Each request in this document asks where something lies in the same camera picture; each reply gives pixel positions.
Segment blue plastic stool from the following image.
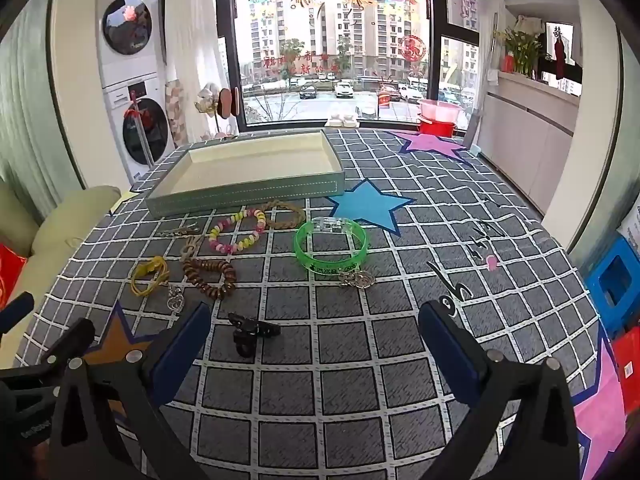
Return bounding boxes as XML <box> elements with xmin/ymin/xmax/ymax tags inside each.
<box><xmin>585</xmin><ymin>237</ymin><xmax>640</xmax><ymax>333</ymax></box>

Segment red cushion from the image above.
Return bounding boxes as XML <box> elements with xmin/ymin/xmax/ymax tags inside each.
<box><xmin>0</xmin><ymin>242</ymin><xmax>28</xmax><ymax>311</ymax></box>

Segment cream sofa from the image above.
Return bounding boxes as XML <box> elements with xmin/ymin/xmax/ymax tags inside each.
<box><xmin>0</xmin><ymin>180</ymin><xmax>123</xmax><ymax>366</ymax></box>

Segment white artificial flowers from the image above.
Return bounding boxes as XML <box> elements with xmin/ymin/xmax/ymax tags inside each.
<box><xmin>195</xmin><ymin>82</ymin><xmax>221</xmax><ymax>133</ymax></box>

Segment red plastic basin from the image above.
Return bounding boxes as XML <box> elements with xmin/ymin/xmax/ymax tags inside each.
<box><xmin>417</xmin><ymin>116</ymin><xmax>457</xmax><ymax>137</ymax></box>

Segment grey checked star tablecloth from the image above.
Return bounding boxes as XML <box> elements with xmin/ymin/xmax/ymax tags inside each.
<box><xmin>12</xmin><ymin>127</ymin><xmax>626</xmax><ymax>480</ymax></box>

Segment pink yellow beaded bracelet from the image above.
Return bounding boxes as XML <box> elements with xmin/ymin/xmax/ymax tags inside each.
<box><xmin>209</xmin><ymin>208</ymin><xmax>267</xmax><ymax>256</ymax></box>

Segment white washing machine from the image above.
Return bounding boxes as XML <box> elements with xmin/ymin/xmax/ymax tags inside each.
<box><xmin>102</xmin><ymin>72</ymin><xmax>176</xmax><ymax>188</ymax></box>

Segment brown spiral hair tie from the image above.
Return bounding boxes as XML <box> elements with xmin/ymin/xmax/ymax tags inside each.
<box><xmin>182</xmin><ymin>258</ymin><xmax>237</xmax><ymax>301</ymax></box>

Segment green translucent bangle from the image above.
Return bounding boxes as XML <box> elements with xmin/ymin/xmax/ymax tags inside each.
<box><xmin>293</xmin><ymin>217</ymin><xmax>368</xmax><ymax>273</ymax></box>

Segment brown braided bracelet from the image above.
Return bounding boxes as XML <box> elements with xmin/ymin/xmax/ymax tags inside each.
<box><xmin>257</xmin><ymin>201</ymin><xmax>307</xmax><ymax>231</ymax></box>

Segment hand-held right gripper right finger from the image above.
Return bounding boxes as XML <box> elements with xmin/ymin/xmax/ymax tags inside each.
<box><xmin>417</xmin><ymin>301</ymin><xmax>583</xmax><ymax>480</ymax></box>

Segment black claw hair clip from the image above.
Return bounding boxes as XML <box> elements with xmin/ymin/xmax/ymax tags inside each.
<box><xmin>228</xmin><ymin>312</ymin><xmax>282</xmax><ymax>358</ymax></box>

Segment red white mop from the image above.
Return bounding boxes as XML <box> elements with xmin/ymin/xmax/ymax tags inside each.
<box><xmin>121</xmin><ymin>91</ymin><xmax>157</xmax><ymax>167</ymax></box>

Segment white bag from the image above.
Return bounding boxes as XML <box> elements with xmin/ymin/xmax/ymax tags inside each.
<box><xmin>617</xmin><ymin>195</ymin><xmax>640</xmax><ymax>251</ymax></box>

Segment red round window sticker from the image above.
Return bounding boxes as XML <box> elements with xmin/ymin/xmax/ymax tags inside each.
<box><xmin>400</xmin><ymin>35</ymin><xmax>429</xmax><ymax>62</ymax></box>

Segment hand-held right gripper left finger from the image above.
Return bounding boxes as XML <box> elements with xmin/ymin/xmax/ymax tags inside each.
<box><xmin>50</xmin><ymin>301</ymin><xmax>213</xmax><ymax>480</ymax></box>

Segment red bag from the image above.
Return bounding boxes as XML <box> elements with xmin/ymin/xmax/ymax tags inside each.
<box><xmin>612</xmin><ymin>327</ymin><xmax>640</xmax><ymax>416</ymax></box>

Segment potted green plant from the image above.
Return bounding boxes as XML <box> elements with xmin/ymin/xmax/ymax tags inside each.
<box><xmin>495</xmin><ymin>15</ymin><xmax>546</xmax><ymax>78</ymax></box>

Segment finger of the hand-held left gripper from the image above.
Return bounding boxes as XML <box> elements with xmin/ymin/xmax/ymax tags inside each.
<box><xmin>0</xmin><ymin>292</ymin><xmax>35</xmax><ymax>333</ymax></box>
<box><xmin>0</xmin><ymin>317</ymin><xmax>96</xmax><ymax>391</ymax></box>

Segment pink plastic basin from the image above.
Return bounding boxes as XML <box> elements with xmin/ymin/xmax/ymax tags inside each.
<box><xmin>417</xmin><ymin>99</ymin><xmax>460</xmax><ymax>126</ymax></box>

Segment grey-green jewelry tray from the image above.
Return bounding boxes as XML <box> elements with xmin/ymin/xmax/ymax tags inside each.
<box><xmin>145</xmin><ymin>129</ymin><xmax>346</xmax><ymax>219</ymax></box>

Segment red hanging ornament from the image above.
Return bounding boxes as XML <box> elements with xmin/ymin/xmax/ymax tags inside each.
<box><xmin>552</xmin><ymin>37</ymin><xmax>568</xmax><ymax>78</ymax></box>

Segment silver heart pendant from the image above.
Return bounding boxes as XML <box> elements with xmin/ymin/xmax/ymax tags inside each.
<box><xmin>166</xmin><ymin>285</ymin><xmax>187</xmax><ymax>315</ymax></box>

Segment yellow cord bracelet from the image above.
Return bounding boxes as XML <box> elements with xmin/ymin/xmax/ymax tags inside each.
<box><xmin>131</xmin><ymin>256</ymin><xmax>170</xmax><ymax>296</ymax></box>

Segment white cabinet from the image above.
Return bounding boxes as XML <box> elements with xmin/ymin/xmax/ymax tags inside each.
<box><xmin>477</xmin><ymin>70</ymin><xmax>583</xmax><ymax>216</ymax></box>

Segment reddish oval brush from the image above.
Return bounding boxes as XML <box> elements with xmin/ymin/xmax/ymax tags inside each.
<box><xmin>219</xmin><ymin>87</ymin><xmax>241</xmax><ymax>121</ymax></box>

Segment white stacked dryer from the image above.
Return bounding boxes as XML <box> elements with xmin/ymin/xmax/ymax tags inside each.
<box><xmin>97</xmin><ymin>0</ymin><xmax>166</xmax><ymax>91</ymax></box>

